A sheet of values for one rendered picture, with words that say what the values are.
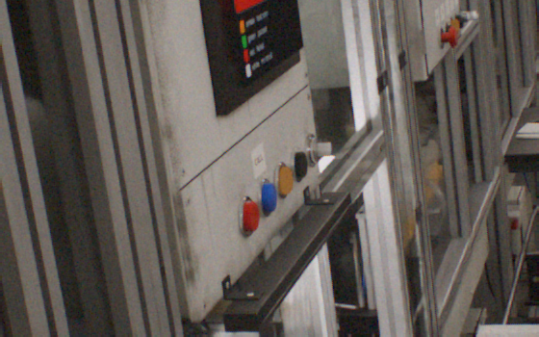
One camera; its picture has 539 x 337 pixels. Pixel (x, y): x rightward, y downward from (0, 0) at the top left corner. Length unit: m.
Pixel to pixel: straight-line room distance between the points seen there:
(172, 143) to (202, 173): 0.07
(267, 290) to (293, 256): 0.09
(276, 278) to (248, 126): 0.16
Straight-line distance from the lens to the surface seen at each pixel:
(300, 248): 1.18
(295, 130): 1.30
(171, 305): 0.99
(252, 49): 1.11
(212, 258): 1.05
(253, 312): 1.04
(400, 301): 1.86
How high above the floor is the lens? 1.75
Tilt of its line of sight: 14 degrees down
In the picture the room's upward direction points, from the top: 8 degrees counter-clockwise
